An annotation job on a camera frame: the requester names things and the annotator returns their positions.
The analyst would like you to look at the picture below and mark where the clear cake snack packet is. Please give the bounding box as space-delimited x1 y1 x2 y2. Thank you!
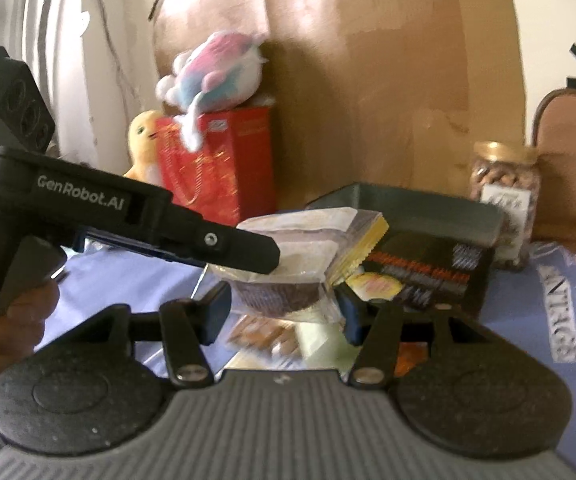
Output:
208 207 389 324

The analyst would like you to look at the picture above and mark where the person's left hand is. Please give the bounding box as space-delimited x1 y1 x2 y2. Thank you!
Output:
0 280 59 373

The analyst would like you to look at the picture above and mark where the yellow-lid cup snack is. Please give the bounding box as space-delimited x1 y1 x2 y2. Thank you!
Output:
346 272 403 301

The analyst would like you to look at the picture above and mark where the orange nut snack packet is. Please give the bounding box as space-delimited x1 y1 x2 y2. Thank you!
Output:
227 314 301 359

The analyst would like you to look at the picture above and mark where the black sheep-print cardboard box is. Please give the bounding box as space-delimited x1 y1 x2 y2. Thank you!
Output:
308 182 504 318

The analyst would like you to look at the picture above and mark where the yellow duck plush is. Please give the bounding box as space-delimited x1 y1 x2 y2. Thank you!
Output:
124 110 164 188

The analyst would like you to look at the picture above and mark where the red gift bag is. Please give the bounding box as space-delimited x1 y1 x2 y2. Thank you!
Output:
156 107 277 226

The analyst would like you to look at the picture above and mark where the blue patterned tablecloth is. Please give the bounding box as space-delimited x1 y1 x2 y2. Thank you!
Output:
43 243 576 467

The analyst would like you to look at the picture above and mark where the glass nut jar gold lid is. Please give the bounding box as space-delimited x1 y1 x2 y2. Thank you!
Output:
470 141 541 270

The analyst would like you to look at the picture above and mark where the brown chair back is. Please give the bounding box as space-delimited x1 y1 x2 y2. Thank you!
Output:
531 89 576 252

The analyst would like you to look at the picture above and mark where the pastel plush toy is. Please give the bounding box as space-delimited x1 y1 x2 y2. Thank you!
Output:
154 30 266 153

